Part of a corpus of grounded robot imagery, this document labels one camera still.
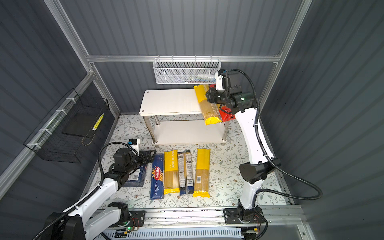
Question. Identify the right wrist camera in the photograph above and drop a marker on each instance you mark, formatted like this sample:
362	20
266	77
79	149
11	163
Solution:
222	80

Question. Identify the blue Barilla spaghetti box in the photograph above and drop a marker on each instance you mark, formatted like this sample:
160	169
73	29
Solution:
157	178

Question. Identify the dark blue pasta box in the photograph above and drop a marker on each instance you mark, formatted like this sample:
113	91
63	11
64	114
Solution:
137	178

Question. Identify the yellow spaghetti bag label up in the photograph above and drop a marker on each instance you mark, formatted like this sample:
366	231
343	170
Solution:
201	188

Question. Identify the pens in white basket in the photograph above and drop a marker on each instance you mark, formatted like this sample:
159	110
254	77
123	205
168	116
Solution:
203	78

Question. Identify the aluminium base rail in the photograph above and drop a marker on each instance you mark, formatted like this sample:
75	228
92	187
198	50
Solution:
202	217

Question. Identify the clear blue spaghetti bag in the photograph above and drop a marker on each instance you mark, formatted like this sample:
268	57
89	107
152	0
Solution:
186	178

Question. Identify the white two-tier shelf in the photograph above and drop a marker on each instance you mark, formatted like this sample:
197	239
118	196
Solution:
175	102

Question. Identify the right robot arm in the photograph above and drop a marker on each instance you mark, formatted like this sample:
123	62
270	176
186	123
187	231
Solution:
245	106

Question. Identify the yellow Pastatime spaghetti bag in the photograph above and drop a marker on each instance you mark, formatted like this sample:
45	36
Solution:
171	173

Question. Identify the white wire mesh basket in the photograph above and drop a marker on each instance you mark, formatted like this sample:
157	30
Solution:
166	72

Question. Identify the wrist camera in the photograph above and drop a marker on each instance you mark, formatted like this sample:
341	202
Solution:
134	143
222	80

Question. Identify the yellow marker pen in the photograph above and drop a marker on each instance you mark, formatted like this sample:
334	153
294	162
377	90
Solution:
97	123

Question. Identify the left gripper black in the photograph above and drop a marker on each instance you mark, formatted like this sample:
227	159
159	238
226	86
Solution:
145	161

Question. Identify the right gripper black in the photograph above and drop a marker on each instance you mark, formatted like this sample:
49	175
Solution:
211	92

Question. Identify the red spaghetti bag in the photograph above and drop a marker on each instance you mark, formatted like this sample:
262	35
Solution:
226	114

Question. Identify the floral table mat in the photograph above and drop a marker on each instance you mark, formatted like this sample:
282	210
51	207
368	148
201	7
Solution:
226	183

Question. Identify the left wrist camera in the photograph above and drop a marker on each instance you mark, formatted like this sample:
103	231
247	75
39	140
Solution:
134	143

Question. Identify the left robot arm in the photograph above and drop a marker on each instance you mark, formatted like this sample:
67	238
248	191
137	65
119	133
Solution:
79	222

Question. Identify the black wire basket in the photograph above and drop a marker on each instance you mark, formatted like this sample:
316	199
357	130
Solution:
67	134

